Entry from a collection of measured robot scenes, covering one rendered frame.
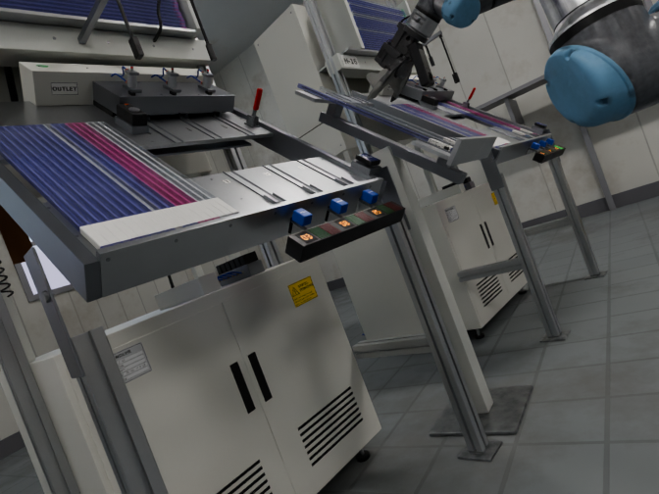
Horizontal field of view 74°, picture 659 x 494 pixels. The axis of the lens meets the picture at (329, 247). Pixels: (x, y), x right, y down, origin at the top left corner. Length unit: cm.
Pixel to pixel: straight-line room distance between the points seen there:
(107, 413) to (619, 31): 80
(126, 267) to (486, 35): 432
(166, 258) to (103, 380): 18
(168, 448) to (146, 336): 22
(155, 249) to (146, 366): 36
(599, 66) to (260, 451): 97
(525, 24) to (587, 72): 399
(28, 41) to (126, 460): 101
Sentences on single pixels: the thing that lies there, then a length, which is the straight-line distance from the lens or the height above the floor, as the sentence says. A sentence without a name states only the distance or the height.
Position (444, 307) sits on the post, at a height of 34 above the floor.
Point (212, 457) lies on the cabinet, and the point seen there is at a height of 30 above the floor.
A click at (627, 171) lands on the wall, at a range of 452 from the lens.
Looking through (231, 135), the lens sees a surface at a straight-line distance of 120.
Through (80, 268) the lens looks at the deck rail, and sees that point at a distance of 65.
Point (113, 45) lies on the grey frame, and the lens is 143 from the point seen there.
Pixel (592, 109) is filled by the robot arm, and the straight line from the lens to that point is 69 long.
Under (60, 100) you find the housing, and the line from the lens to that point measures 129.
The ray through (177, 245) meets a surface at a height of 71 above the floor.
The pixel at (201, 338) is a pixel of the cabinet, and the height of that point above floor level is 53.
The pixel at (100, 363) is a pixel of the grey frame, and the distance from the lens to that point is 65.
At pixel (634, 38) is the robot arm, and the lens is 71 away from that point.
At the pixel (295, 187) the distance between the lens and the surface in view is 95.
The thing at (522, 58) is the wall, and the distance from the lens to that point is 461.
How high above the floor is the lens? 64
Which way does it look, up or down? 1 degrees down
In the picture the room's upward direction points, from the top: 21 degrees counter-clockwise
